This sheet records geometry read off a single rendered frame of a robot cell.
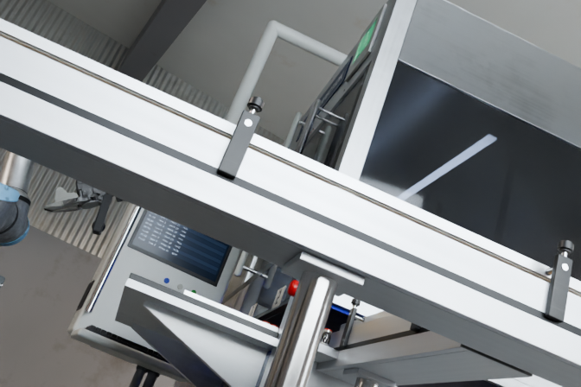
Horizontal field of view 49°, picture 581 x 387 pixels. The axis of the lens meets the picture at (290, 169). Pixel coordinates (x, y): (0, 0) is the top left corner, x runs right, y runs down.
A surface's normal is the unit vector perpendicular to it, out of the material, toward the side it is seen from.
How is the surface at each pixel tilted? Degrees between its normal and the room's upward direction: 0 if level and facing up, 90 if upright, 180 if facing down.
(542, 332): 90
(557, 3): 180
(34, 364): 90
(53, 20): 90
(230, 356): 90
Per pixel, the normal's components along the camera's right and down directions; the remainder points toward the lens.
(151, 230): 0.42, -0.26
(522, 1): -0.32, 0.85
